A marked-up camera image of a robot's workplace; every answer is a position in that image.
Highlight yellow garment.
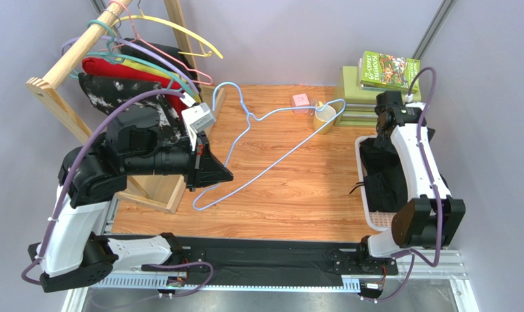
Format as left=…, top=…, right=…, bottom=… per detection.
left=122, top=58, right=202, bottom=105

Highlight yellow mug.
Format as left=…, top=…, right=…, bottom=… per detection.
left=313, top=103, right=337, bottom=135

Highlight pink wire hanger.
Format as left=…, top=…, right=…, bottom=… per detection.
left=109, top=1, right=223, bottom=85

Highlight pink cube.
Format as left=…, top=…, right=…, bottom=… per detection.
left=291, top=94, right=310, bottom=115

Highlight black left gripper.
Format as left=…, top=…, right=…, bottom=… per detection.
left=125, top=128, right=235, bottom=192

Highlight white plastic basket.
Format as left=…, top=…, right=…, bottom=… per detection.
left=354, top=135, right=453, bottom=233

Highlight black white-patterned trousers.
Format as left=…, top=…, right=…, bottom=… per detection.
left=78, top=73, right=192, bottom=151

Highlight wooden clothes rack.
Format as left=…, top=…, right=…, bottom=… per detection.
left=25, top=0, right=226, bottom=214

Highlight plain black trousers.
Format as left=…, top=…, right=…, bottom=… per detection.
left=359, top=138, right=408, bottom=213

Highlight blue wire hanger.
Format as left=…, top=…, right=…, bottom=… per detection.
left=192, top=81, right=346, bottom=211

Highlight red garment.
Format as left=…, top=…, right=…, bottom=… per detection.
left=81, top=56, right=190, bottom=118

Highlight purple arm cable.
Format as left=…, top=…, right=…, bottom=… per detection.
left=20, top=88, right=189, bottom=287
left=391, top=66, right=444, bottom=268

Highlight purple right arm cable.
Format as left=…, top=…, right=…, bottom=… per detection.
left=391, top=66, right=444, bottom=268

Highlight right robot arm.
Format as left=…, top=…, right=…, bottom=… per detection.
left=358, top=91, right=466, bottom=258

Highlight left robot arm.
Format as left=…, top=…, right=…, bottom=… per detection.
left=28, top=105, right=233, bottom=293

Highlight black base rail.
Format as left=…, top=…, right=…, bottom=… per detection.
left=142, top=237, right=399, bottom=288

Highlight black garment on rack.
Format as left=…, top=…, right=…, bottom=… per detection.
left=120, top=41, right=198, bottom=81

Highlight green comic book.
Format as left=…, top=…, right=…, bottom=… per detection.
left=358, top=51, right=421, bottom=92

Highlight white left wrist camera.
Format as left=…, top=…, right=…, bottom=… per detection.
left=180, top=93, right=216, bottom=151

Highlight yellow wire hanger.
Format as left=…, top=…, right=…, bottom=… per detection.
left=120, top=15, right=224, bottom=59

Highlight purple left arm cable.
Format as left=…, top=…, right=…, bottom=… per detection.
left=20, top=88, right=189, bottom=287

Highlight green drawer box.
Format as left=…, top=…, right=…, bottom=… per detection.
left=334, top=66, right=395, bottom=129

